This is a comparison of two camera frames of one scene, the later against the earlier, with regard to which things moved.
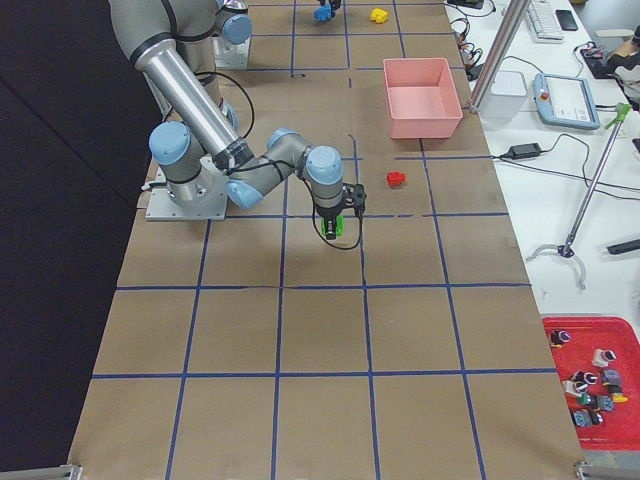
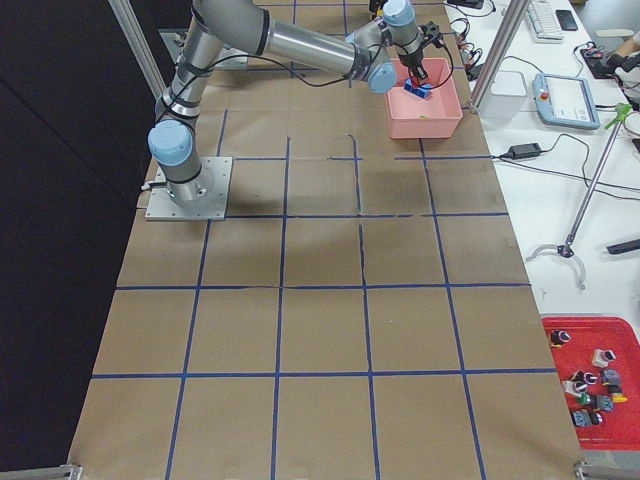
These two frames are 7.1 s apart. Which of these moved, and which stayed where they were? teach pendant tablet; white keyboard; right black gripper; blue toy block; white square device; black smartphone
Moved: right black gripper; blue toy block
Stayed: white square device; black smartphone; teach pendant tablet; white keyboard
